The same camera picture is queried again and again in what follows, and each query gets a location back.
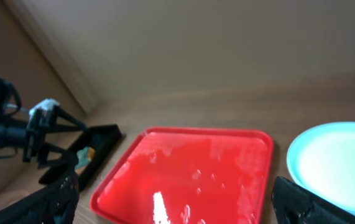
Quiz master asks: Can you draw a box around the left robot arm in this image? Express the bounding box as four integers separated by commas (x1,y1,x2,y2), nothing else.
0,78,87,169

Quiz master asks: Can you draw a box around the orange green sponge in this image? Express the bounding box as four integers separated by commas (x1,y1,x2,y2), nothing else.
75,147,96,170

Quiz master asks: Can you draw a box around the red plastic tray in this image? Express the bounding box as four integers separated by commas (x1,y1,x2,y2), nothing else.
90,127,274,223

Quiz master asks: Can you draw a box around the black water tray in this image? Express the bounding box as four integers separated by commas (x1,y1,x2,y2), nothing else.
39,124,124,191

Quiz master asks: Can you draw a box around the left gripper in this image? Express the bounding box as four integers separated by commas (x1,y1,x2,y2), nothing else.
22,106,87,169

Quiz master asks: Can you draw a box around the light blue plate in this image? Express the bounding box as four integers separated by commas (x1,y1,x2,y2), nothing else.
286,121,355,215

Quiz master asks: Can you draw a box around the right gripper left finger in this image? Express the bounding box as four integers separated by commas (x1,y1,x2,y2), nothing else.
0,164,80,224

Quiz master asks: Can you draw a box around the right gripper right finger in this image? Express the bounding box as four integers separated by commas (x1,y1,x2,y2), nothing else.
271,176,355,224

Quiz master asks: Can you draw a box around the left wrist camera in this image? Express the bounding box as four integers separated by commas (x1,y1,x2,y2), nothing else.
29,98,60,117

